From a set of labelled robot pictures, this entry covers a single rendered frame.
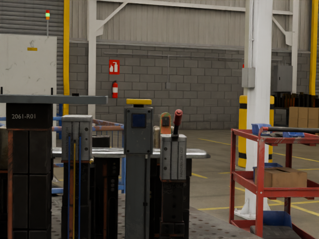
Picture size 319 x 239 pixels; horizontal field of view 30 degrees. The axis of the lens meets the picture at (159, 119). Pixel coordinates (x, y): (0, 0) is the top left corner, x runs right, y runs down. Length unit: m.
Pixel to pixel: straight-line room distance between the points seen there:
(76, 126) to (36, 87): 8.26
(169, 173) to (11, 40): 8.29
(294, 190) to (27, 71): 6.70
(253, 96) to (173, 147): 4.03
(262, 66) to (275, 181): 2.05
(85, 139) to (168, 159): 0.23
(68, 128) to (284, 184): 2.37
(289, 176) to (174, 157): 2.24
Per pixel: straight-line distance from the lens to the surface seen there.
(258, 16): 5.60
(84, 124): 1.57
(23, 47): 9.80
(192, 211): 2.40
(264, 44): 5.61
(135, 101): 1.41
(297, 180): 3.80
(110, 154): 1.70
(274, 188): 3.70
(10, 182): 1.45
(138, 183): 1.43
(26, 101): 1.39
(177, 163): 1.59
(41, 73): 9.84
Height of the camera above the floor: 1.19
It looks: 3 degrees down
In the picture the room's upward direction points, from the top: 1 degrees clockwise
